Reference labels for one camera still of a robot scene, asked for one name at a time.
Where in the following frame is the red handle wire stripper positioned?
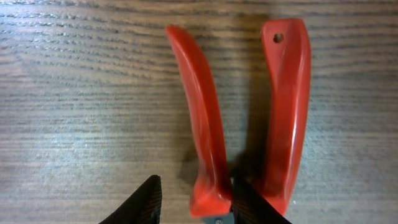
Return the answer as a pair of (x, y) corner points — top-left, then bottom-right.
(166, 18), (312, 223)

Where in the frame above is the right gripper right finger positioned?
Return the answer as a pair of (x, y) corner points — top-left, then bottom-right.
(232, 177), (292, 224)

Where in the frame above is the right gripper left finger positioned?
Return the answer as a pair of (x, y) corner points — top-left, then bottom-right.
(99, 175), (162, 224)

